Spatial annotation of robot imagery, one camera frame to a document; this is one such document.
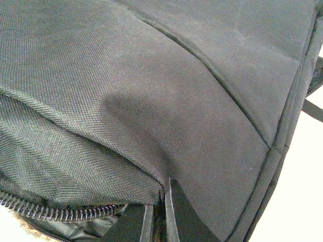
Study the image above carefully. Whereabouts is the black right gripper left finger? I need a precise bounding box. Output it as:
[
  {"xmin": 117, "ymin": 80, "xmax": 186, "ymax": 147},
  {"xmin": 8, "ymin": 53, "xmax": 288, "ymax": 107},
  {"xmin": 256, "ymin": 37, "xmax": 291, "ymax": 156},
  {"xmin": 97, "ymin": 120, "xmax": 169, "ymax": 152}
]
[{"xmin": 102, "ymin": 204, "xmax": 153, "ymax": 242}]

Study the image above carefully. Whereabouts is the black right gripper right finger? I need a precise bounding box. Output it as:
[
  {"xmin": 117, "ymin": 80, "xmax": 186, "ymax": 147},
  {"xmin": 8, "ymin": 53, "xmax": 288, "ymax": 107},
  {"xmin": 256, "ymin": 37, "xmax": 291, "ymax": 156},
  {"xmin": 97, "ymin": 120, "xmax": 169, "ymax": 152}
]
[{"xmin": 165, "ymin": 178, "xmax": 219, "ymax": 242}]

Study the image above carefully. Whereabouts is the black student backpack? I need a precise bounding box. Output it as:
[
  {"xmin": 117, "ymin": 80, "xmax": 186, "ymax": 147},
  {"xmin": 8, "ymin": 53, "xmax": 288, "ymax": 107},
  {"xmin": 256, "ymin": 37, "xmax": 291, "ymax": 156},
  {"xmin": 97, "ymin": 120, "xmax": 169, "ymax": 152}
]
[{"xmin": 1, "ymin": 1, "xmax": 322, "ymax": 241}]

